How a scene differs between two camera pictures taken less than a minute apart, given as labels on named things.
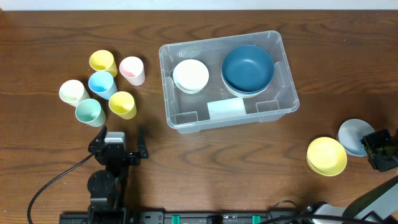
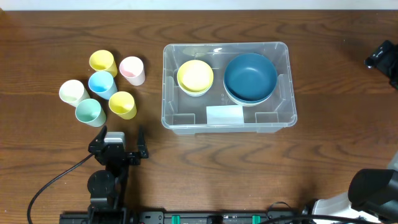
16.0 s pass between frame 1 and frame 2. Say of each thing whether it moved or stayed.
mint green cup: stayed
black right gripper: moved
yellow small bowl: moved
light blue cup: stayed
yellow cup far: stayed
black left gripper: stayed
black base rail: stayed
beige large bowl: moved
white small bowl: moved
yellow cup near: stayed
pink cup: stayed
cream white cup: stayed
